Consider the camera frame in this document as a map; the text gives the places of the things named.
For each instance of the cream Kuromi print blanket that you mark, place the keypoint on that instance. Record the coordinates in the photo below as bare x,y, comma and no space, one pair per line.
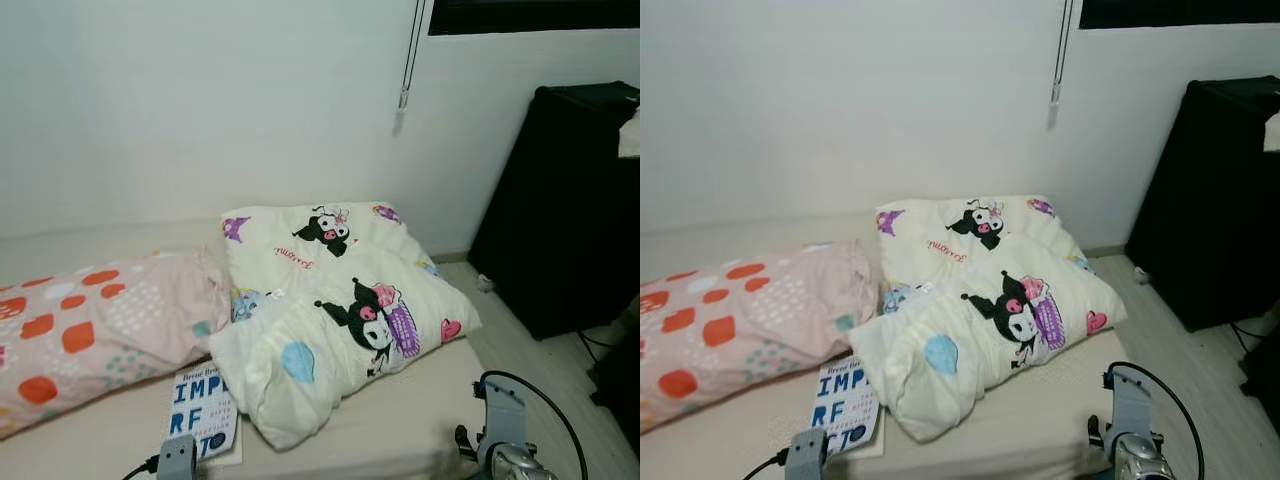
330,340
980,330

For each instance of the pink pillow orange patches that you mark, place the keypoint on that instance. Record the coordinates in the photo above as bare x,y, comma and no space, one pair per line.
740,320
100,330

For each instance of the mattress with beige sheet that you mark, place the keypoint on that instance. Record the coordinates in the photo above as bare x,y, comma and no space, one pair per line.
400,420
1030,425

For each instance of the black cabinet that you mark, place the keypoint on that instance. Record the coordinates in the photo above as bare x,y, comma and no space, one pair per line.
1210,210
560,220

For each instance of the white Imperfect book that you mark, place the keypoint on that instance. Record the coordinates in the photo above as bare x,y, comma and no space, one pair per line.
205,415
845,405

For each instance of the dark window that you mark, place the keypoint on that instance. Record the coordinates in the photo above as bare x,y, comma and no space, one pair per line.
530,15
1180,12

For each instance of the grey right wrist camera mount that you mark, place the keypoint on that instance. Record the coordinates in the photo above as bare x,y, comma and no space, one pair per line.
1132,405
505,415

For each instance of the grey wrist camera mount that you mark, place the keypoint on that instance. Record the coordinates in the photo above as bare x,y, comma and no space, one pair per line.
505,415
806,455
178,460
1132,405

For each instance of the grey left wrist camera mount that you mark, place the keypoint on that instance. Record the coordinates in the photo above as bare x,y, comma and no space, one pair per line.
806,455
178,460

